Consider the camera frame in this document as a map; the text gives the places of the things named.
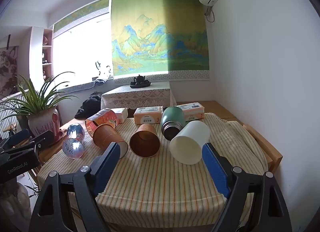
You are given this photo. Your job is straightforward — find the orange white tissue pack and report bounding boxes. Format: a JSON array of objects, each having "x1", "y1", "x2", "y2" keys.
[
  {"x1": 134, "y1": 106, "x2": 163, "y2": 125},
  {"x1": 176, "y1": 102, "x2": 205, "y2": 120}
]

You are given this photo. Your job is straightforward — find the dark teapot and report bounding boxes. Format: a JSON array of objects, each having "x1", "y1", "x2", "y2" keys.
[{"x1": 133, "y1": 74, "x2": 147, "y2": 85}]

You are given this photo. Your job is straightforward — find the white red plant pot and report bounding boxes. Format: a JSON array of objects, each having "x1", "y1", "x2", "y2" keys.
[{"x1": 27, "y1": 105, "x2": 60, "y2": 138}]

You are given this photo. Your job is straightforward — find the striped tablecloth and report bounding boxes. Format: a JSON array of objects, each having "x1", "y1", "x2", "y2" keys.
[{"x1": 37, "y1": 113, "x2": 269, "y2": 229}]

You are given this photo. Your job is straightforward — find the small white box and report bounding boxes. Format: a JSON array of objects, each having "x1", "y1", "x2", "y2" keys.
[{"x1": 111, "y1": 107, "x2": 128, "y2": 124}]

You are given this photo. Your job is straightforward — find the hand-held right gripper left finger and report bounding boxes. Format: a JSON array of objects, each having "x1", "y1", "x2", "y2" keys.
[{"x1": 30, "y1": 142, "x2": 122, "y2": 232}]

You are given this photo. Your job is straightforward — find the black bag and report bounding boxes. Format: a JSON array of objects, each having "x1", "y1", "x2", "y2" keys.
[{"x1": 74, "y1": 95, "x2": 102, "y2": 119}]

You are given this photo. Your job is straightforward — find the dark wire ornament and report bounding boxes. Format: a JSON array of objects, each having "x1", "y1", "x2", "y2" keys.
[{"x1": 94, "y1": 60, "x2": 112, "y2": 77}]

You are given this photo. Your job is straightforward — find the rolled-up green roller blind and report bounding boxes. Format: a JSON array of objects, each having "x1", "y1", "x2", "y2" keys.
[{"x1": 53, "y1": 0, "x2": 110, "y2": 32}]

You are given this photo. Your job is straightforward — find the white radiator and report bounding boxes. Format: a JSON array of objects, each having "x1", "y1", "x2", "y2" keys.
[{"x1": 0, "y1": 89, "x2": 28, "y2": 138}]

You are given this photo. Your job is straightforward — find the landscape painting roller blind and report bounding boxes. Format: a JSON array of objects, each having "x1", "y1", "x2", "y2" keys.
[{"x1": 110, "y1": 0, "x2": 210, "y2": 85}]

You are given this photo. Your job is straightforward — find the clear blue printed plastic cup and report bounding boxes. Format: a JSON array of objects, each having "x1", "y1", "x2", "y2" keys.
[{"x1": 62, "y1": 123, "x2": 85, "y2": 159}]

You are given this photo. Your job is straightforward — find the brown paper cup white base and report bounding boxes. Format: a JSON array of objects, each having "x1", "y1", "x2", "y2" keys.
[{"x1": 93, "y1": 123, "x2": 129, "y2": 158}]

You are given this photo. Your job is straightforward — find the floral hanging scroll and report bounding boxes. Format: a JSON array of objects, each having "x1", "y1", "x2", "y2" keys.
[{"x1": 0, "y1": 34, "x2": 20, "y2": 97}]

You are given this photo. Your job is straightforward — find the plain brown paper cup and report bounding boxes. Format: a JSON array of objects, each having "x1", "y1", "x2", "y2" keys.
[{"x1": 129, "y1": 123, "x2": 160, "y2": 158}]

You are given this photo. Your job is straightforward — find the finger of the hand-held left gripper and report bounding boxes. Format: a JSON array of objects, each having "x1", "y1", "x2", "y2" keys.
[
  {"x1": 0, "y1": 129, "x2": 32, "y2": 150},
  {"x1": 32, "y1": 130, "x2": 56, "y2": 158}
]

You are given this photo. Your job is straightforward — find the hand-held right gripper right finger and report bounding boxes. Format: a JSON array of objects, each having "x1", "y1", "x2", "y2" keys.
[{"x1": 202, "y1": 142, "x2": 293, "y2": 232}]

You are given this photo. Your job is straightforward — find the air conditioner cable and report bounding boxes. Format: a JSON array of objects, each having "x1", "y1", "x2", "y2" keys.
[{"x1": 204, "y1": 5, "x2": 215, "y2": 23}]

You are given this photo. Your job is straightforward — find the green thermos bottle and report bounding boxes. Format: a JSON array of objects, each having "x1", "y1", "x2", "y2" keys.
[{"x1": 160, "y1": 106, "x2": 186, "y2": 141}]

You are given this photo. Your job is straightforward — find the dark tea tray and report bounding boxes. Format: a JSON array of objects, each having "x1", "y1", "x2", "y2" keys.
[{"x1": 130, "y1": 82, "x2": 152, "y2": 89}]

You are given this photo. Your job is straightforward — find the orange printed paper cup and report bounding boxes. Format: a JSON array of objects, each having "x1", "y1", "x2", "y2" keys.
[{"x1": 85, "y1": 108, "x2": 118, "y2": 135}]

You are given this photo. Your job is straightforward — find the white wall shelf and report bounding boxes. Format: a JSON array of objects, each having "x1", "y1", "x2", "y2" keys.
[{"x1": 41, "y1": 29, "x2": 54, "y2": 82}]

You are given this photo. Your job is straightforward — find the green spider plant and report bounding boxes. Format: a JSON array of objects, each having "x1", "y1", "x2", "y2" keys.
[{"x1": 0, "y1": 72, "x2": 80, "y2": 125}]

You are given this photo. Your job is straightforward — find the small table with lace cloth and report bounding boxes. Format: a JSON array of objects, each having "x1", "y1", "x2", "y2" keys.
[{"x1": 101, "y1": 82, "x2": 177, "y2": 110}]

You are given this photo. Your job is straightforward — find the folded towel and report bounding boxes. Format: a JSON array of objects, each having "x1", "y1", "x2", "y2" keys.
[{"x1": 92, "y1": 75, "x2": 114, "y2": 86}]

